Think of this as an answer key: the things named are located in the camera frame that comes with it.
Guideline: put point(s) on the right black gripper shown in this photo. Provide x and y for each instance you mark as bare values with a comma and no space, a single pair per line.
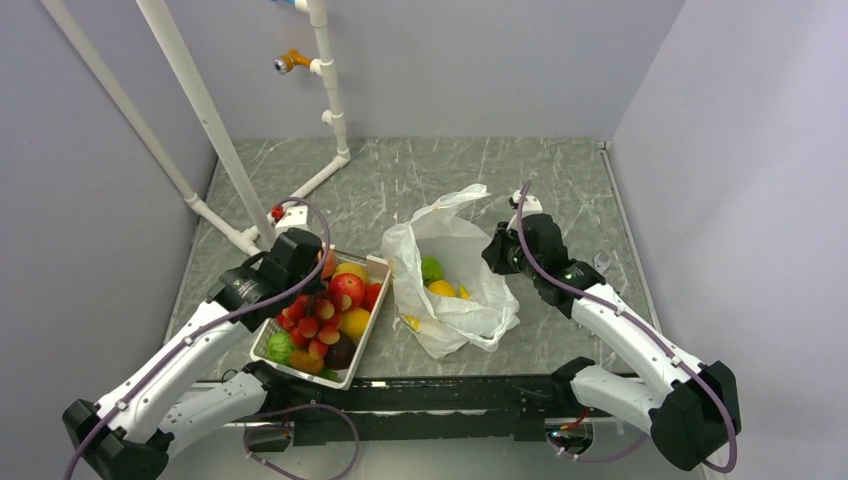
494,253

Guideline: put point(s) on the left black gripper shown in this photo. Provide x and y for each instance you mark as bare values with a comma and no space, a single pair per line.
316,283

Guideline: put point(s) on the red lychee bunch fake fruit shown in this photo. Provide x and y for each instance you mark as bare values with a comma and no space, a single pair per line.
312,323

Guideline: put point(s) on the white plastic bag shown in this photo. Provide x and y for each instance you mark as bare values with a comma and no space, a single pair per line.
483,311

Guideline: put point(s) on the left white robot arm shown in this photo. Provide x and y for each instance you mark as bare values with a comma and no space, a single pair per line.
134,431

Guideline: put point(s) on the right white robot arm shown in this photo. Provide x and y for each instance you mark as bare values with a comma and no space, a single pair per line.
688,409

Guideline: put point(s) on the orange peach fake fruit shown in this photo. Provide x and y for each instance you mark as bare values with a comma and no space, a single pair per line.
329,265

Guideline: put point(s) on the yellow lemon fake fruit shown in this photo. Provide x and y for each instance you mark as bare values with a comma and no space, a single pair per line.
354,269

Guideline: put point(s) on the red apple fake fruit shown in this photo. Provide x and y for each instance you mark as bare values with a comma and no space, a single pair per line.
346,291

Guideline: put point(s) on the yellow fake fruit in bag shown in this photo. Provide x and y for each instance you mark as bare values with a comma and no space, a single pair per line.
442,288

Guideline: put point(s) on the green lime fake fruit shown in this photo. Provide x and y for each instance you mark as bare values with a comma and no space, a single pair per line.
431,270

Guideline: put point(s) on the red strawberry fake fruit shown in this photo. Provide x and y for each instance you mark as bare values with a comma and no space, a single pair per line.
371,295

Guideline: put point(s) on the yellow mango fake fruit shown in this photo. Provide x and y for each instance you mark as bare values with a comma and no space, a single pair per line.
354,322

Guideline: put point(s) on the green round fake fruit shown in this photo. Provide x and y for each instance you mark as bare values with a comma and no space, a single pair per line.
279,348

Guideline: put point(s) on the brown kiwi fake fruit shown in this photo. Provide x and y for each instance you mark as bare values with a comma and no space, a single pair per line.
303,362

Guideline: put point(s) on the dark purple fake fruit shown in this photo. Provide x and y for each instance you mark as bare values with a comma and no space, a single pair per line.
340,354

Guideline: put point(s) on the white plastic basket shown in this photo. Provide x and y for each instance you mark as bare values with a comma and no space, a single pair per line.
379,271

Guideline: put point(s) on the silver wrench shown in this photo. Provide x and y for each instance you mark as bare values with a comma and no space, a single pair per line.
602,262

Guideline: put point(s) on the orange silver valve knob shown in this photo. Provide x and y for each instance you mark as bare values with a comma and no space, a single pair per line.
291,60

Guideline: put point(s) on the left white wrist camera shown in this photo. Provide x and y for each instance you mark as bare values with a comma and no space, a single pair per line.
284,218

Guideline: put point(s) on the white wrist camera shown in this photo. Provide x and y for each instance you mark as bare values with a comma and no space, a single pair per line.
523,205
284,218

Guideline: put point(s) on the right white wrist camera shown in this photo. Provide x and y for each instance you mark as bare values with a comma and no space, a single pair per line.
523,205

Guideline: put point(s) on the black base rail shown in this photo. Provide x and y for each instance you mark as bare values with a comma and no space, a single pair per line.
519,407

